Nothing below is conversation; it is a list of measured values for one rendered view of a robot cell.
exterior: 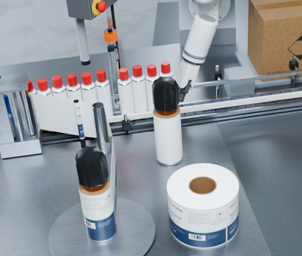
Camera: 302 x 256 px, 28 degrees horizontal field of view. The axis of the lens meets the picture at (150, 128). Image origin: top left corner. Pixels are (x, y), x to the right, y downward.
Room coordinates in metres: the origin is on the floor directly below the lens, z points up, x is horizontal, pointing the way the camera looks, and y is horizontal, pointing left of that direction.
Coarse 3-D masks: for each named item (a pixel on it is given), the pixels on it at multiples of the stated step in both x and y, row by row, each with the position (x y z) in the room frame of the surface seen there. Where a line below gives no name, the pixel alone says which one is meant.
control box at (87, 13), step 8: (72, 0) 1.92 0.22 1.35; (80, 0) 1.91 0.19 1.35; (88, 0) 1.89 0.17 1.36; (96, 0) 1.92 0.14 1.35; (104, 0) 1.96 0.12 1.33; (112, 0) 2.00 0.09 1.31; (72, 8) 1.93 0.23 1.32; (80, 8) 1.91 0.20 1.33; (88, 8) 1.89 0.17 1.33; (72, 16) 1.93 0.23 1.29; (80, 16) 1.91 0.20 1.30; (88, 16) 1.90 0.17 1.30; (96, 16) 1.91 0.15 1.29
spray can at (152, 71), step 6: (150, 66) 1.91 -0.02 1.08; (150, 72) 1.90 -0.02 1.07; (156, 72) 1.91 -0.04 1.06; (150, 78) 1.89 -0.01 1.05; (156, 78) 1.89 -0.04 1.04; (150, 84) 1.89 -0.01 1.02; (150, 90) 1.89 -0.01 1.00; (150, 96) 1.89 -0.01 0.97; (150, 102) 1.89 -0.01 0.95; (150, 108) 1.89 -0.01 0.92
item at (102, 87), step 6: (96, 72) 1.90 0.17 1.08; (102, 72) 1.90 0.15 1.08; (102, 78) 1.89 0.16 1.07; (96, 84) 1.89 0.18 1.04; (102, 84) 1.88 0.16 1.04; (108, 84) 1.89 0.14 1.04; (96, 90) 1.89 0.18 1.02; (102, 90) 1.88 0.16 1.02; (108, 90) 1.89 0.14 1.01; (102, 96) 1.88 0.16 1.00; (108, 96) 1.89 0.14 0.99; (102, 102) 1.88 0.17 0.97; (108, 102) 1.88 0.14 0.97; (108, 108) 1.88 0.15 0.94; (108, 114) 1.88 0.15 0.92
